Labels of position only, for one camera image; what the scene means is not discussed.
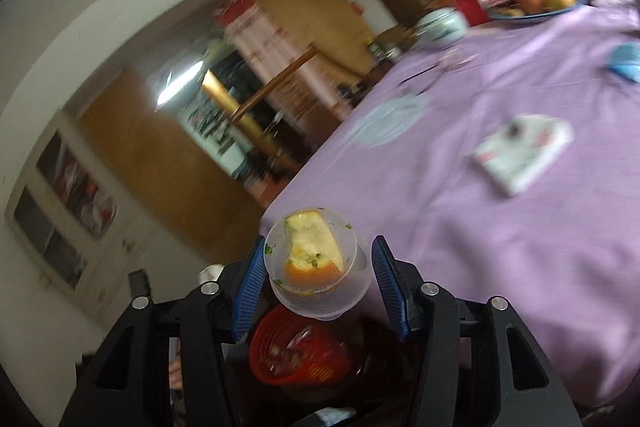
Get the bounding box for clear plastic cup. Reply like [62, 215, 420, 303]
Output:
[264, 208, 372, 322]

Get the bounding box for bitten bread piece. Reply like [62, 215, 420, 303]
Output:
[284, 210, 345, 289]

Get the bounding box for blue face mask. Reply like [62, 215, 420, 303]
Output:
[606, 42, 640, 83]

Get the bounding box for red trash bin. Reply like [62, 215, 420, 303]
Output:
[248, 306, 355, 387]

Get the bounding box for white glass cabinet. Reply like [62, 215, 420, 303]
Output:
[6, 112, 157, 327]

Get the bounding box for purple tablecloth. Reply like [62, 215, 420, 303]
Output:
[260, 0, 639, 407]

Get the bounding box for white tissue packet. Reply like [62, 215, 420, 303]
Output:
[472, 114, 574, 197]

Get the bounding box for eyeglasses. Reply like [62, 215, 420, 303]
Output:
[398, 49, 478, 96]

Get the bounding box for white ceramic jar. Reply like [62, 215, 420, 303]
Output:
[416, 8, 469, 49]

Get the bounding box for blue fruit plate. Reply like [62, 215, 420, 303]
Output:
[487, 0, 586, 23]

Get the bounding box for red apple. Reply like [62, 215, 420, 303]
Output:
[515, 0, 546, 15]

